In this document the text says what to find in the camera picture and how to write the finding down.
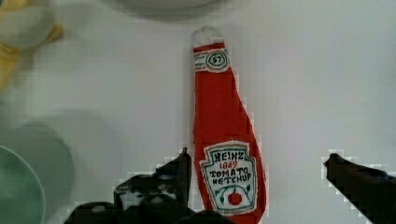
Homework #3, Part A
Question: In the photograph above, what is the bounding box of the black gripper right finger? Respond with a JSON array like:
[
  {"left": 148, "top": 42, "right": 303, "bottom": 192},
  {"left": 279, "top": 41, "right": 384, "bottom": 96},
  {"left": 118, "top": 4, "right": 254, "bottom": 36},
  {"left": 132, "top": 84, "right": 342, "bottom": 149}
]
[{"left": 324, "top": 153, "right": 396, "bottom": 224}]

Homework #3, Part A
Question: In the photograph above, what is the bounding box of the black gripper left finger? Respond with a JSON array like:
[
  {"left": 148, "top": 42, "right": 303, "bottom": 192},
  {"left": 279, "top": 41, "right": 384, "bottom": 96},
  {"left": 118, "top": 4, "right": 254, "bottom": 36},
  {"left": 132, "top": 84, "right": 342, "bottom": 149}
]
[{"left": 64, "top": 150, "right": 233, "bottom": 224}]

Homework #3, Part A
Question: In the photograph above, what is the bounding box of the red plush ketchup bottle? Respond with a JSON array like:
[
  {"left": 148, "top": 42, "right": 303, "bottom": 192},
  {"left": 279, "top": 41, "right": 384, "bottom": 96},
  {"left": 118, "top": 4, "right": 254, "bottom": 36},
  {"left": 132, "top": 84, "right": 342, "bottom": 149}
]
[{"left": 191, "top": 26, "right": 266, "bottom": 224}]

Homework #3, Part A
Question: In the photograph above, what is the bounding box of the green mug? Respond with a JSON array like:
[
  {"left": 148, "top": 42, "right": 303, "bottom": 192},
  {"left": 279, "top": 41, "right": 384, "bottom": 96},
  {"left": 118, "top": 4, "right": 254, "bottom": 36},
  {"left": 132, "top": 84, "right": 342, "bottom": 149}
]
[{"left": 0, "top": 121, "right": 75, "bottom": 224}]

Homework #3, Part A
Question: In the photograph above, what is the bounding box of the grey round plate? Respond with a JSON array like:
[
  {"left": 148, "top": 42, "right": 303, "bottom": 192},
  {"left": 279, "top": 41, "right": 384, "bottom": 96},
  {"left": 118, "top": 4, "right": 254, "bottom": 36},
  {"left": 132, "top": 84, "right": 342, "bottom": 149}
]
[{"left": 101, "top": 0, "right": 220, "bottom": 15}]

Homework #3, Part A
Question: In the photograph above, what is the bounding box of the plush peeled banana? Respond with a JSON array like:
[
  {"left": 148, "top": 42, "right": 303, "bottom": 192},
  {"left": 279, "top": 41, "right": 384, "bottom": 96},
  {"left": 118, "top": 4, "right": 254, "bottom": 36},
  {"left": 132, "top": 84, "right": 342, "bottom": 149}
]
[{"left": 0, "top": 0, "right": 64, "bottom": 91}]

